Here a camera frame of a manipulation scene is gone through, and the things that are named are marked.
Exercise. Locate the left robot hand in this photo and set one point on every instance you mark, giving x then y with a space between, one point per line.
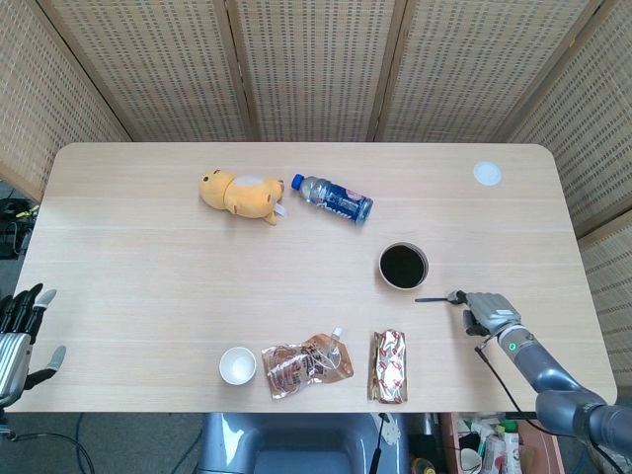
15 350

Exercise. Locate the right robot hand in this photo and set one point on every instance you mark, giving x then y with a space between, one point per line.
491 311

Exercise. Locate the black spoon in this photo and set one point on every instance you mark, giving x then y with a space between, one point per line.
432 298

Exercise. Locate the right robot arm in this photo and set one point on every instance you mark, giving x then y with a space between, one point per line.
558 390

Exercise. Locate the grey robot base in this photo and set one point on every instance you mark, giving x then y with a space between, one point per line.
296 444

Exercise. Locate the white bowl with dark liquid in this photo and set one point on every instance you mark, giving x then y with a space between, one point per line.
402 266

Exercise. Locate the gold foil snack packet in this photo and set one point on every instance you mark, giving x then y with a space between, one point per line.
389 368

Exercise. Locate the black floor equipment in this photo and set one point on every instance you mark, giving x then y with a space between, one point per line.
12 222

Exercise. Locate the brown box of clutter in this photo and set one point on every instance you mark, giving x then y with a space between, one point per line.
535 444

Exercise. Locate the blue drink bottle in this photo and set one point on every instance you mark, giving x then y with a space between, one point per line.
338 201

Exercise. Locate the brown spout pouch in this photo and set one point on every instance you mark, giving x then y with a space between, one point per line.
301 368

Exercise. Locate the white paper cup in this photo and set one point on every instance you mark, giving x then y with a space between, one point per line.
237 366

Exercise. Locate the yellow plush bear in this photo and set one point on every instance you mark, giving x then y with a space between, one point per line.
247 197

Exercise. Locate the woven folding screen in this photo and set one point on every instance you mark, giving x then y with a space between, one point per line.
316 64

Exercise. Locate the silver perforated bracket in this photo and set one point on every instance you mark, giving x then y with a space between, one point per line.
390 429

